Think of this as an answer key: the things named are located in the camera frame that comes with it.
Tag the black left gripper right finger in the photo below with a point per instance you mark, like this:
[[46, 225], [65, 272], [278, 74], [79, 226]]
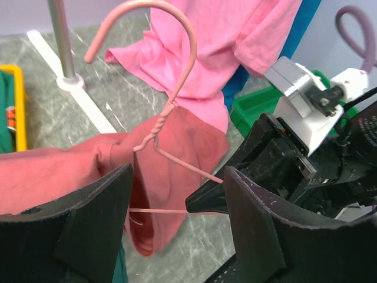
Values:
[[277, 241]]

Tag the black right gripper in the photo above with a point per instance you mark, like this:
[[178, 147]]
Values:
[[340, 172]]

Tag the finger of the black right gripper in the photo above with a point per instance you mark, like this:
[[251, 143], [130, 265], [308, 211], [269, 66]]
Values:
[[212, 197]]

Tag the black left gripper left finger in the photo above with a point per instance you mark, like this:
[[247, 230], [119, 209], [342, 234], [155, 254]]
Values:
[[74, 238]]

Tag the dark teal t shirt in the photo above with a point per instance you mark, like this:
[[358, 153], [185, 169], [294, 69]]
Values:
[[120, 270]]

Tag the green printed t shirt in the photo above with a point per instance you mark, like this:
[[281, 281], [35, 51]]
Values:
[[8, 120]]

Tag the pink t shirt on hanger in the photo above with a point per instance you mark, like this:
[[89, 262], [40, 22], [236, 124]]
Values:
[[229, 34]]

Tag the blue t shirt on hanger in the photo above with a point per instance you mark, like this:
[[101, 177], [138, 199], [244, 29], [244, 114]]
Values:
[[300, 24]]

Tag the green plastic tray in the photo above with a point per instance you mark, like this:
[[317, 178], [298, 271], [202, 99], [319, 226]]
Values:
[[248, 108]]

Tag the yellow plastic tray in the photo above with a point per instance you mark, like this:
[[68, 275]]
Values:
[[20, 98]]

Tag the silver clothes rack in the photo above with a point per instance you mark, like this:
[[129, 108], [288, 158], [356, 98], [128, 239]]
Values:
[[69, 83]]

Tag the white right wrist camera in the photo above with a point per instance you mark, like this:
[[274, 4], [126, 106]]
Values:
[[306, 106]]

